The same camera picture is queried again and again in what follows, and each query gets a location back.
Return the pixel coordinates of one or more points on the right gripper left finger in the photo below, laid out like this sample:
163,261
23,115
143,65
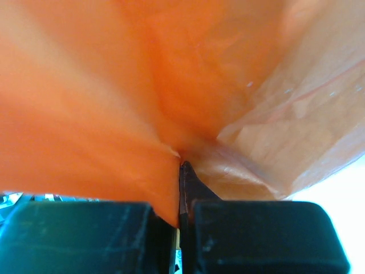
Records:
86,237

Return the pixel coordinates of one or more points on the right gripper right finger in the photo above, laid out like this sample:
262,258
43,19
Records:
219,236

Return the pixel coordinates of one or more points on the orange wrapping paper sheet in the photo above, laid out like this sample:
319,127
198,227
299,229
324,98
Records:
105,99

